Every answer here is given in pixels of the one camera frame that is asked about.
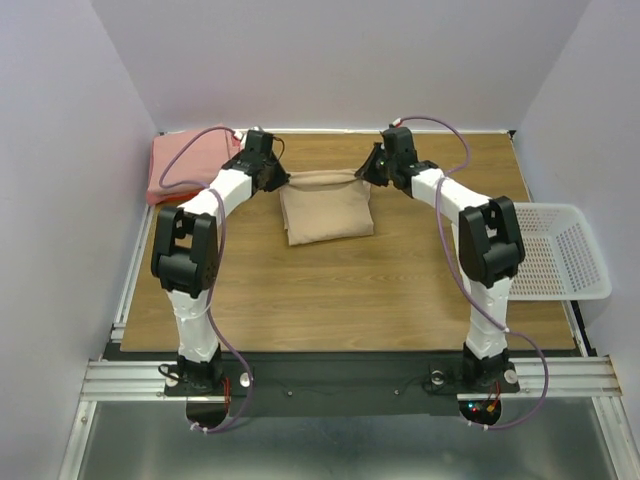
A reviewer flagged beige t shirt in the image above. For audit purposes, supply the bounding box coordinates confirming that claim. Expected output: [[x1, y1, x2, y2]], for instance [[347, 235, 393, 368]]
[[279, 169, 374, 246]]

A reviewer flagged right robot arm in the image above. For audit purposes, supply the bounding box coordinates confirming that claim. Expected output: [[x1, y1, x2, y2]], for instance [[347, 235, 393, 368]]
[[356, 125, 525, 390]]

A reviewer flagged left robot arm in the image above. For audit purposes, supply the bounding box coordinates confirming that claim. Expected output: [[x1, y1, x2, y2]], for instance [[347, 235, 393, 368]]
[[151, 127, 289, 395]]

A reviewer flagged folded pink t shirt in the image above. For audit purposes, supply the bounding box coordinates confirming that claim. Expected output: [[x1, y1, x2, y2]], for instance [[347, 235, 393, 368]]
[[146, 130, 241, 206]]

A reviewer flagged white plastic basket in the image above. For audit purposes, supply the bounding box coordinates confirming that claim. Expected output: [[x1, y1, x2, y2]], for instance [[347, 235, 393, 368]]
[[450, 201, 613, 301]]

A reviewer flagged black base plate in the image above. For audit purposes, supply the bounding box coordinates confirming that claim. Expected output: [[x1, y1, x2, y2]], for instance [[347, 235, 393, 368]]
[[159, 351, 520, 423]]

